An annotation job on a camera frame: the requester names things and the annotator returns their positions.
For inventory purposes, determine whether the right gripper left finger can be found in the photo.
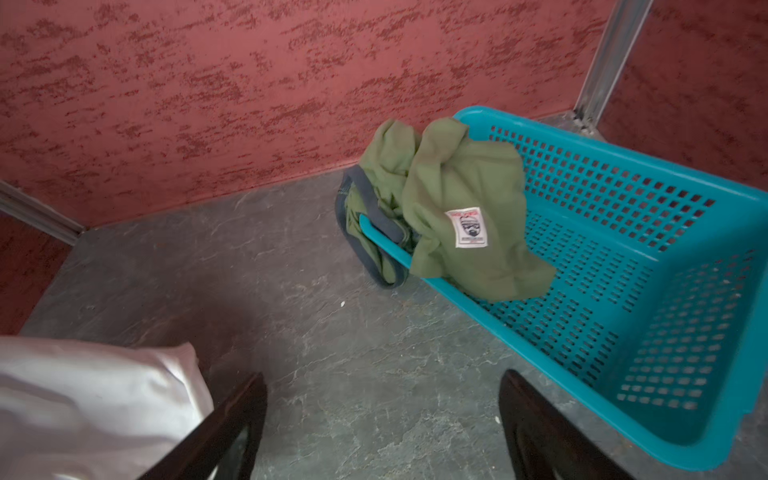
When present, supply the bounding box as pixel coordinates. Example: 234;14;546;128
141;373;268;479

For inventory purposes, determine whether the teal plastic basket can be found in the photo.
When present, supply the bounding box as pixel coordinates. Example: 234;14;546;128
358;105;768;473

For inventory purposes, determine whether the corner aluminium post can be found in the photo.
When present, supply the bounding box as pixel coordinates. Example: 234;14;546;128
574;0;653;133
1;181;86;246

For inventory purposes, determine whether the right corner aluminium post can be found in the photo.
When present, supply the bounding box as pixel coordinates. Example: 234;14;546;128
574;0;653;133

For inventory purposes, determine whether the left corner aluminium post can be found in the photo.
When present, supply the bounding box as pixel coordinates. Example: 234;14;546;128
1;181;86;246

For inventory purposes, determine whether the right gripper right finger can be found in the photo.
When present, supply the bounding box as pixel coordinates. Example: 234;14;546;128
498;369;631;479

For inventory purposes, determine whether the white tank top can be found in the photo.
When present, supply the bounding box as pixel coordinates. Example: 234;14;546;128
1;336;214;479

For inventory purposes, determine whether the green tank top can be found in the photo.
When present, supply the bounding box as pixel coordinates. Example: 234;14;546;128
335;117;556;302

